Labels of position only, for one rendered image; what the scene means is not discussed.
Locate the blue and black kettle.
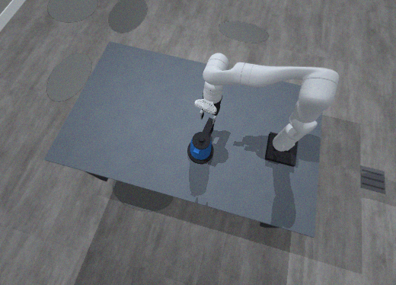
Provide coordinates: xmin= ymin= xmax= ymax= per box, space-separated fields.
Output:
xmin=190 ymin=117 xmax=214 ymax=160

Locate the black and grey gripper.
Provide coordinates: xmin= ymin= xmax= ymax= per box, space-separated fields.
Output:
xmin=195 ymin=90 xmax=222 ymax=124

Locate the dark grey round disc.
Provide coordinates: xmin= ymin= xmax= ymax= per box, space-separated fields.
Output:
xmin=187 ymin=144 xmax=214 ymax=164

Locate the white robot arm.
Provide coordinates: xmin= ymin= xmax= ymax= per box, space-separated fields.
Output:
xmin=203 ymin=53 xmax=339 ymax=152

